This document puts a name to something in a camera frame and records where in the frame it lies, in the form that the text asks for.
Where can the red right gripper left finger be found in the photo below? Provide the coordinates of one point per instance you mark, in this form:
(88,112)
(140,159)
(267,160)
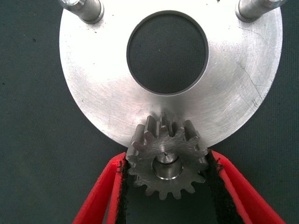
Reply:
(116,186)

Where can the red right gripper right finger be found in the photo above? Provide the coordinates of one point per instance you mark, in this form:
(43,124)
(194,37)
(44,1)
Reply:
(224,186)

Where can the small steel planetary gear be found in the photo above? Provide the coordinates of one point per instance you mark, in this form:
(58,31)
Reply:
(149,172)

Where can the round metal carrier plate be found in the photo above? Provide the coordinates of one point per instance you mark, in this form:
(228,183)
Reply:
(93,81)

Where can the dark grey table cloth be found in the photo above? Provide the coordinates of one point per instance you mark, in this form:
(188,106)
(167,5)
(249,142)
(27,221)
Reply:
(28,116)

